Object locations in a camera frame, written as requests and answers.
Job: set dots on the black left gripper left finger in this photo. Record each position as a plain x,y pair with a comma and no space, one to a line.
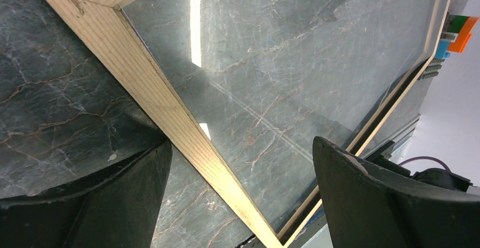
117,206

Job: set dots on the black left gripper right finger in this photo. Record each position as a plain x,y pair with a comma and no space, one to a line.
377,203

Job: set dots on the clear acrylic sheet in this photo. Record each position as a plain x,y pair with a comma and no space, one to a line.
264,77

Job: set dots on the light wooden picture frame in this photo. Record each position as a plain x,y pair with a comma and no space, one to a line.
106,31

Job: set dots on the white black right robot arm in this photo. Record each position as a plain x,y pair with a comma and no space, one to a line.
380,204

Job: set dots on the dark grey brick baseplate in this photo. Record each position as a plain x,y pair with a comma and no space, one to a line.
435,65

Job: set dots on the blue brick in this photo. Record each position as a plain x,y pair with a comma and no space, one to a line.
442,49

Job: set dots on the orange curved brick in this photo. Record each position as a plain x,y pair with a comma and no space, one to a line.
463,37

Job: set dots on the green brick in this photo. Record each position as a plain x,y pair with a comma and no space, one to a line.
457,23

